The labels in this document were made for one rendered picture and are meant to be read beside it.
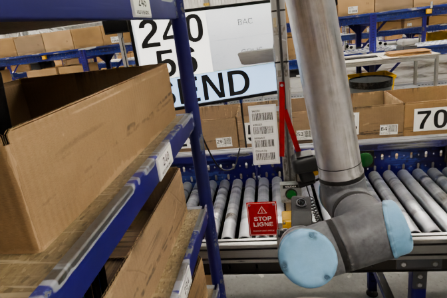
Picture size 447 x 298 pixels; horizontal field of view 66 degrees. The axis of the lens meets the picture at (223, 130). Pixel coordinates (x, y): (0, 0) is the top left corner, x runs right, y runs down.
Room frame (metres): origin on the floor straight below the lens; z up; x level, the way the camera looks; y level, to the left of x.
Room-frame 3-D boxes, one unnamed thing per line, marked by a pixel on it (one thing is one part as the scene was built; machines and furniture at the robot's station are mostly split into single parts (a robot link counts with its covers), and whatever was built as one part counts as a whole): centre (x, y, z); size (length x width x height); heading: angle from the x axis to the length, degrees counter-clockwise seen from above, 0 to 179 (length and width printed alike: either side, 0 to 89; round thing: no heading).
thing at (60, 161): (0.46, 0.27, 1.39); 0.40 x 0.30 x 0.10; 170
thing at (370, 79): (4.18, -1.87, 0.32); 0.50 x 0.50 x 0.64
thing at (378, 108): (1.70, -0.67, 0.96); 0.39 x 0.29 x 0.17; 81
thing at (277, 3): (1.04, -0.20, 1.11); 0.12 x 0.05 x 0.88; 81
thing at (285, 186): (1.01, -0.19, 0.95); 0.07 x 0.03 x 0.07; 81
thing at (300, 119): (1.76, -0.29, 0.97); 0.39 x 0.29 x 0.17; 81
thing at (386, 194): (1.25, -0.64, 0.72); 0.52 x 0.05 x 0.05; 171
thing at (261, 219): (1.03, -0.12, 0.85); 0.16 x 0.01 x 0.13; 81
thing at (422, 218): (1.24, -0.71, 0.72); 0.52 x 0.05 x 0.05; 171
